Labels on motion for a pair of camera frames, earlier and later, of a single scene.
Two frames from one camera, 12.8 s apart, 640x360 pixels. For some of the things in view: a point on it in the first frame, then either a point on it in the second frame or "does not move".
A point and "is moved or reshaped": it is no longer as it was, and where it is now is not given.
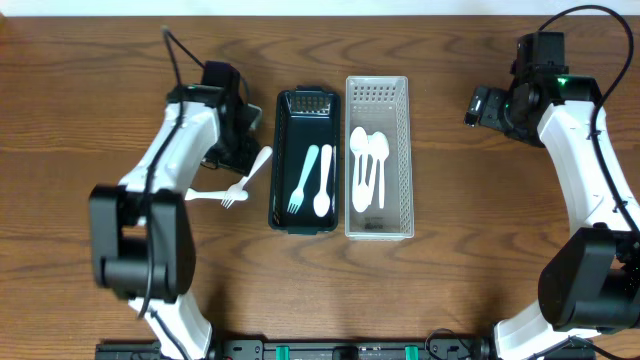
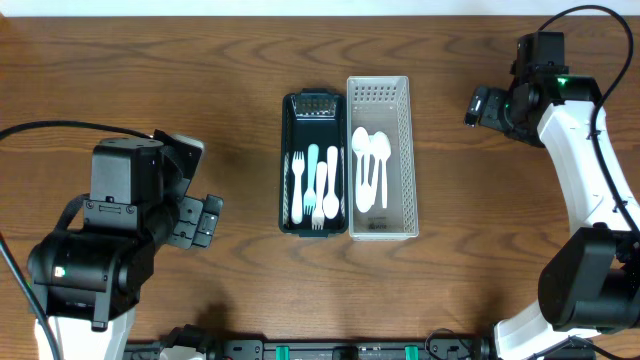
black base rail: (324, 349) does not move
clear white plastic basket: (381, 104) does not move
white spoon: (380, 151) does not move
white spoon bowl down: (362, 194) does not move
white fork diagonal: (235, 190) -> (318, 216)
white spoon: (322, 202) is moved or reshaped
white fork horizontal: (195, 194) -> (297, 206)
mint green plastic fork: (298, 195) is moved or reshaped
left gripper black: (245, 153) -> (195, 223)
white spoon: (358, 144) does not move
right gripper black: (492, 115) does not move
